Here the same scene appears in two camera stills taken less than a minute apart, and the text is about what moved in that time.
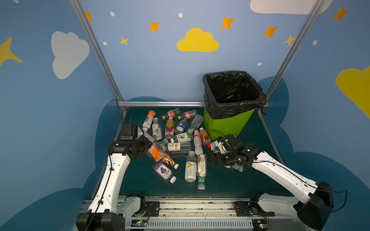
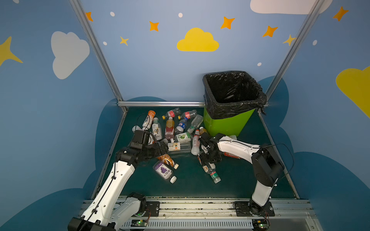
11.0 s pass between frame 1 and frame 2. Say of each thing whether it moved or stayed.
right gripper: moved
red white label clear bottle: moved
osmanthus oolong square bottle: stayed
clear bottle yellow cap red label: stayed
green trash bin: stayed
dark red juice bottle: stayed
